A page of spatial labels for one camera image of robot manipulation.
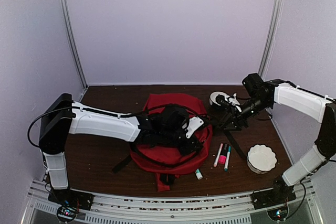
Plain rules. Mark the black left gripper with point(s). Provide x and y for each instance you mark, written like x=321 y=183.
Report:
x=189 y=148

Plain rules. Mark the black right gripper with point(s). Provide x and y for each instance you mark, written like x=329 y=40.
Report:
x=237 y=118

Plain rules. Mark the red backpack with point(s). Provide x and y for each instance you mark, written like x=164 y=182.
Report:
x=155 y=150

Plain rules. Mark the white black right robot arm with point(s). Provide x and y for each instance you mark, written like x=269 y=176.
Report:
x=303 y=120

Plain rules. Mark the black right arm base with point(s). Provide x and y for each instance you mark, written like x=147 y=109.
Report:
x=278 y=195

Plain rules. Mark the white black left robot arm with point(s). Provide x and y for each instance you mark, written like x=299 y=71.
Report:
x=65 y=117

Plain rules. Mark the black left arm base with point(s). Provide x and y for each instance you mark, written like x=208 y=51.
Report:
x=61 y=193

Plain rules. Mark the white dark-rimmed bowl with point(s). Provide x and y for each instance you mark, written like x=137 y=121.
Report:
x=213 y=103

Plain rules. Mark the white green glue stick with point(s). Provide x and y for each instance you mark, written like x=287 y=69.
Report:
x=198 y=174

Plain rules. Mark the white pink marker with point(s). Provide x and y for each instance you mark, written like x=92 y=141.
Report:
x=218 y=155

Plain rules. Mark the black pink highlighter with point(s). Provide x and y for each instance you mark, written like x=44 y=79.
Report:
x=223 y=154

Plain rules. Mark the white teal marker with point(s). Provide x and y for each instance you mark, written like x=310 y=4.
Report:
x=227 y=159

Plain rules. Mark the white scalloped dish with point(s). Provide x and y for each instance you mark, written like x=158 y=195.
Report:
x=261 y=159

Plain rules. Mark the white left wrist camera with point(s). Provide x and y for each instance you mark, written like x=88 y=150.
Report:
x=192 y=125

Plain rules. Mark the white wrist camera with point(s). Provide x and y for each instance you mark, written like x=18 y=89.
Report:
x=228 y=101
x=192 y=125

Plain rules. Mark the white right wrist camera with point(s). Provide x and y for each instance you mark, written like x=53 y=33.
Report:
x=228 y=101

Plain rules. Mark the aluminium front rail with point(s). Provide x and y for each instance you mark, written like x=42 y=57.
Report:
x=230 y=208

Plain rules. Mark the right aluminium frame post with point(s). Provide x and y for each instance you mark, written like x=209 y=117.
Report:
x=274 y=22

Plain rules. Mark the aluminium frame post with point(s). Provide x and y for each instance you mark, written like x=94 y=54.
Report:
x=72 y=43
x=274 y=22

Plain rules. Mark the left aluminium frame post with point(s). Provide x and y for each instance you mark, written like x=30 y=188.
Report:
x=72 y=43

